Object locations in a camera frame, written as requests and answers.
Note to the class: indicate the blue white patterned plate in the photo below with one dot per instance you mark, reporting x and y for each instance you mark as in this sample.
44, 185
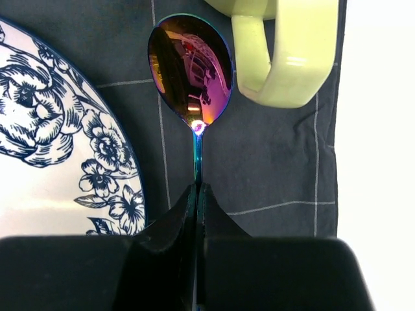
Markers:
67, 167

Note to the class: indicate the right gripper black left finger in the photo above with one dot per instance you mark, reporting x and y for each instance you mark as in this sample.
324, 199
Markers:
153, 270

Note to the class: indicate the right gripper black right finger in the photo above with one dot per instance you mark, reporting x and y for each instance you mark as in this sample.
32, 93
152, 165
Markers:
236, 271

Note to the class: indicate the dark grey checked cloth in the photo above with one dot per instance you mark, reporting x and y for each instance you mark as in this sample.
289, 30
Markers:
273, 171

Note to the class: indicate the pale yellow cup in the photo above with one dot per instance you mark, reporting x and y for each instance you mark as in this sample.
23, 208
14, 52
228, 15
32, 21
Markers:
284, 50

